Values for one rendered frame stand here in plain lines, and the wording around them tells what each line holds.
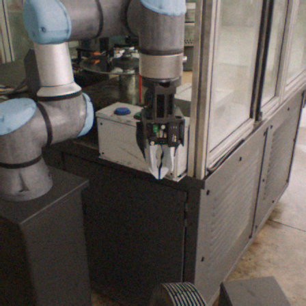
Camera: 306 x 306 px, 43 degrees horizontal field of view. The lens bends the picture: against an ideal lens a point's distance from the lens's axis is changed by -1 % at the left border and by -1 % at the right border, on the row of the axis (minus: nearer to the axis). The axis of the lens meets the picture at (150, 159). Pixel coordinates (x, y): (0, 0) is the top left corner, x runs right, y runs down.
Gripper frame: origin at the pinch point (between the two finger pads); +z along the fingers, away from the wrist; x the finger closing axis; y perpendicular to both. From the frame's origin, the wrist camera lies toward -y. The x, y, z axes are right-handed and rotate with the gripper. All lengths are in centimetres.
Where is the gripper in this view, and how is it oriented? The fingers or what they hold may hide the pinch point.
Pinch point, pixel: (158, 171)
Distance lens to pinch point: 78.9
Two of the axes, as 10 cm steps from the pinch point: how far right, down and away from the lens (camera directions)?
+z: 0.0, 8.9, 4.5
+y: 1.1, 4.5, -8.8
